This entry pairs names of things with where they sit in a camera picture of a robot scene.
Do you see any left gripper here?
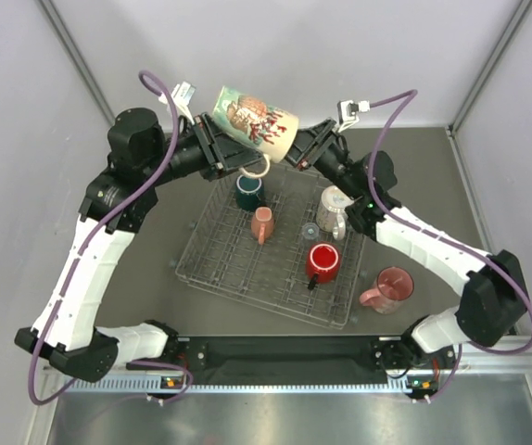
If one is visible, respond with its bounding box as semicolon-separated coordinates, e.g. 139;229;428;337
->
140;110;261;186

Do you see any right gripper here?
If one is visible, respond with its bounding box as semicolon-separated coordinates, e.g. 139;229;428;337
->
264;120;363;202

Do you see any cream coral pattern mug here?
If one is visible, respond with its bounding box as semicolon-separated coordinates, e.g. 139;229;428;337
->
211;86;299;179

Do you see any dark green mug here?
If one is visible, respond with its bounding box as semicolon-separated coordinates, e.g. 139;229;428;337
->
234;175;265;212

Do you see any white floral mug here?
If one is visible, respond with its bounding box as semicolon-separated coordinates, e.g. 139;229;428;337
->
316;185;353;241

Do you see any small orange mug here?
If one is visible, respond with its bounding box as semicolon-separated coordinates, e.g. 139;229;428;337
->
251;207;274;245

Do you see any clear plastic cup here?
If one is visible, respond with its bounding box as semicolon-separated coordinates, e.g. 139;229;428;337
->
300;222;320;242

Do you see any red mug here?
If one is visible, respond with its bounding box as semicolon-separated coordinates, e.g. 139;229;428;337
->
306;243;341;291

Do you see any pink mug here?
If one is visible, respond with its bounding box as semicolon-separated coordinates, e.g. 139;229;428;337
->
359;267;414;314

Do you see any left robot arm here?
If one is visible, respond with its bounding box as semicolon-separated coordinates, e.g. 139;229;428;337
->
15;108;262;382

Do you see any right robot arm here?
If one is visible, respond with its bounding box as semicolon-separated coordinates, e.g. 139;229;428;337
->
285;120;529;368

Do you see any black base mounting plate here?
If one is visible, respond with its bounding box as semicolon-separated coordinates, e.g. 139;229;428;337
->
125;336;438;386

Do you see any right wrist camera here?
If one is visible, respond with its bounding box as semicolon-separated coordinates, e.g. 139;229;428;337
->
336;100;371;133

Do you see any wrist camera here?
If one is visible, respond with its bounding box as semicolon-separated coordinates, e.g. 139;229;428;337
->
171;82;196;122
336;100;371;133

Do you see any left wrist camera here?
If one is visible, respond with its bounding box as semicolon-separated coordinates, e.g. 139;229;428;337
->
171;82;196;122

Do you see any grey wire dish rack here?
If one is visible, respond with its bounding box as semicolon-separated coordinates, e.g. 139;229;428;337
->
175;164;365;329

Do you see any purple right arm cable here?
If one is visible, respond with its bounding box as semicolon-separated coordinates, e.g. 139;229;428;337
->
367;89;532;404

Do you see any slotted cable duct rail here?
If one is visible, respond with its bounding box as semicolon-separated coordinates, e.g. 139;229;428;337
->
68;374;438;395

